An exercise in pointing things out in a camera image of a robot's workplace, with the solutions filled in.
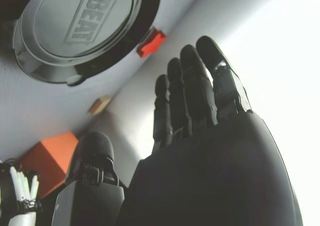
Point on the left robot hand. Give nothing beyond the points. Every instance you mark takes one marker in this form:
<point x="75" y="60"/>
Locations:
<point x="212" y="181"/>

